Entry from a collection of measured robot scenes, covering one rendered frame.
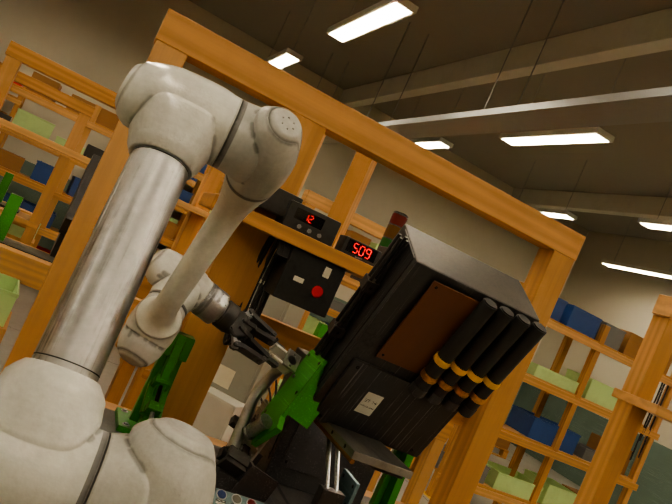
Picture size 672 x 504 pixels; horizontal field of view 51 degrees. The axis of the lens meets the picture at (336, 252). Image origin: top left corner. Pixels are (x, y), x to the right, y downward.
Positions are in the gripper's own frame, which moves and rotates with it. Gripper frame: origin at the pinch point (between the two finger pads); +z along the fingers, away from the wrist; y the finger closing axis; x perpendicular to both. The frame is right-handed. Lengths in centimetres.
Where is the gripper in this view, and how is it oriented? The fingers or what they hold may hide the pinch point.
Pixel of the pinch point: (280, 358)
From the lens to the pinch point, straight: 183.2
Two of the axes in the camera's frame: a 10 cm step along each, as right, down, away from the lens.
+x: -6.6, 4.7, 5.9
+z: 7.2, 6.3, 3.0
